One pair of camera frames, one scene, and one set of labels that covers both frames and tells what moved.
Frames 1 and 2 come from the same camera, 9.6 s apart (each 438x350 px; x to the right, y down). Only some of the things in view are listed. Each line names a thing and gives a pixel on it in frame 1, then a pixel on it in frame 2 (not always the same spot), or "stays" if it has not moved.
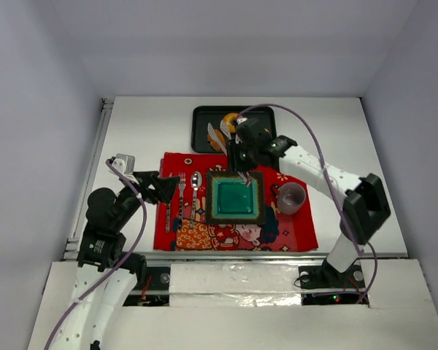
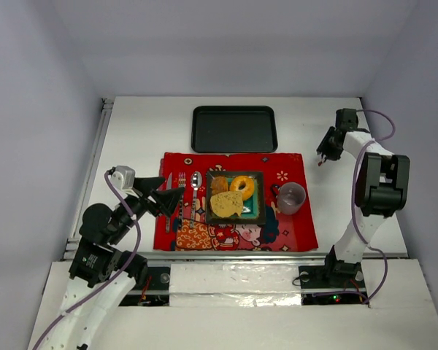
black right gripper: [239, 160] → [328, 144]
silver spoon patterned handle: [196, 182] stays
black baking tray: [202, 115] stays
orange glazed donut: [231, 119] → [247, 192]
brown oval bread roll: [213, 144] → [218, 184]
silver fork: [182, 183] stays
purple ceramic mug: [290, 197] stays
